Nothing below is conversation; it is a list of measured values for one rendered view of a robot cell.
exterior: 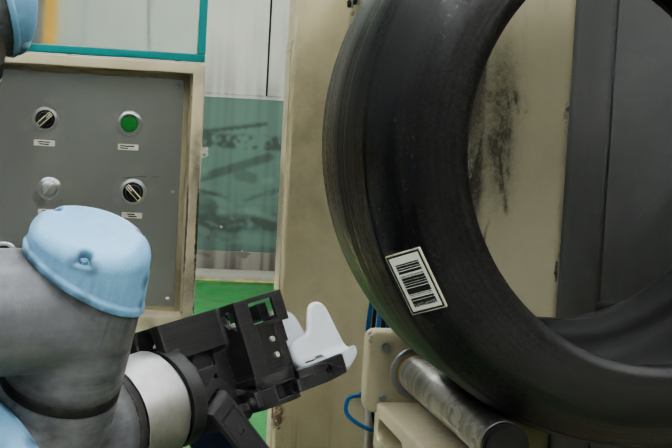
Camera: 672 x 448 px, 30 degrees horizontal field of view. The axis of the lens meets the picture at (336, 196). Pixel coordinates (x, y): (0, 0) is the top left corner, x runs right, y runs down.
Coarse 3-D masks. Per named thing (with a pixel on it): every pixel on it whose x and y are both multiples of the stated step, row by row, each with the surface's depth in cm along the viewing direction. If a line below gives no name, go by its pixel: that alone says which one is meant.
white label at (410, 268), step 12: (408, 252) 112; (420, 252) 111; (396, 264) 113; (408, 264) 112; (420, 264) 112; (396, 276) 114; (408, 276) 113; (420, 276) 112; (432, 276) 112; (408, 288) 114; (420, 288) 113; (432, 288) 112; (408, 300) 114; (420, 300) 113; (432, 300) 113; (444, 300) 112; (420, 312) 114
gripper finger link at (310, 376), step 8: (328, 360) 96; (336, 360) 97; (296, 368) 95; (304, 368) 93; (312, 368) 93; (320, 368) 94; (328, 368) 95; (336, 368) 96; (344, 368) 97; (296, 376) 94; (304, 376) 93; (312, 376) 93; (320, 376) 93; (328, 376) 94; (336, 376) 95; (280, 384) 92; (288, 384) 92; (296, 384) 92; (304, 384) 92; (312, 384) 93; (320, 384) 93; (280, 392) 92; (288, 392) 92; (296, 392) 92
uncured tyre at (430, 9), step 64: (384, 0) 118; (448, 0) 111; (512, 0) 110; (384, 64) 113; (448, 64) 110; (384, 128) 112; (448, 128) 110; (384, 192) 113; (448, 192) 111; (384, 256) 114; (448, 256) 111; (384, 320) 134; (448, 320) 113; (512, 320) 112; (576, 320) 143; (640, 320) 144; (512, 384) 115; (576, 384) 114; (640, 384) 115
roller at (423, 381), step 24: (408, 360) 147; (408, 384) 143; (432, 384) 135; (456, 384) 132; (432, 408) 132; (456, 408) 125; (480, 408) 121; (456, 432) 124; (480, 432) 116; (504, 432) 115
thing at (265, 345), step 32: (192, 320) 89; (224, 320) 91; (256, 320) 93; (160, 352) 87; (192, 352) 88; (224, 352) 91; (256, 352) 91; (288, 352) 94; (192, 384) 85; (224, 384) 90; (256, 384) 90; (192, 416) 85
